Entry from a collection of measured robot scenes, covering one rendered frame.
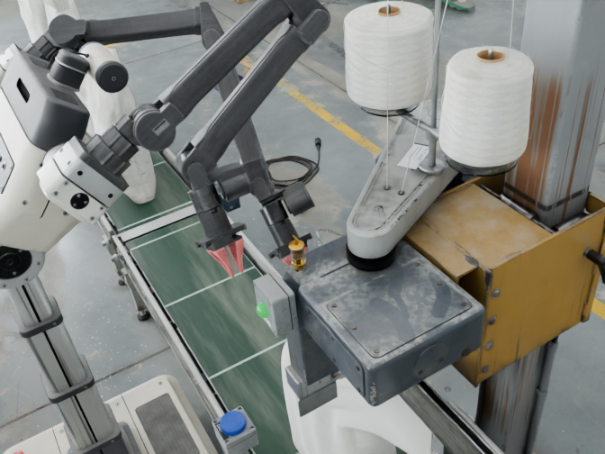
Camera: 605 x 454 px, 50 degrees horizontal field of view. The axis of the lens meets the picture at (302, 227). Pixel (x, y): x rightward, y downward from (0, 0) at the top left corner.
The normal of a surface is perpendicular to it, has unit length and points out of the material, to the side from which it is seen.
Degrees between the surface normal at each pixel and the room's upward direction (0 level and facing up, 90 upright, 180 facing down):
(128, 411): 0
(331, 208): 0
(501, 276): 90
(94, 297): 0
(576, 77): 90
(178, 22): 49
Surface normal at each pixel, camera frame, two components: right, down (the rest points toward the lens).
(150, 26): -0.10, -0.05
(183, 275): -0.09, -0.78
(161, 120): 0.35, 0.34
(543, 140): -0.86, 0.37
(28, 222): 0.15, 0.88
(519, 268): 0.50, 0.50
